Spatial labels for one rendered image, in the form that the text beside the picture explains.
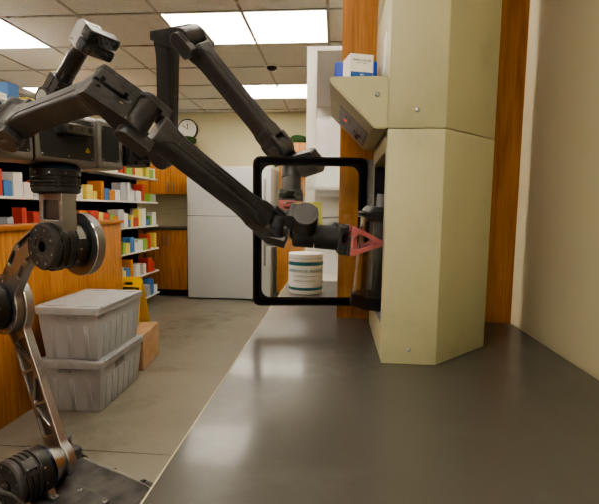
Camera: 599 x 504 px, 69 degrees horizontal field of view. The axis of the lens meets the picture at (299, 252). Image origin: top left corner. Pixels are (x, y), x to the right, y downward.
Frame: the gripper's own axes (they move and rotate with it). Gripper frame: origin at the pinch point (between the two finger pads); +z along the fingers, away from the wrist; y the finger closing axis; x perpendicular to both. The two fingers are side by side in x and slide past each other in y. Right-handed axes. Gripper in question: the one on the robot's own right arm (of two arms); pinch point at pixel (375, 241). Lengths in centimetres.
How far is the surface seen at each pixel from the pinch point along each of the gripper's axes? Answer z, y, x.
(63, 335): -155, 148, 83
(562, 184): 42.3, 0.5, -17.1
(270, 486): -19, -58, 25
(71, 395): -149, 148, 120
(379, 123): -4.4, -16.7, -24.2
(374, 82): -6.2, -16.5, -31.8
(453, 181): 11.7, -15.4, -14.4
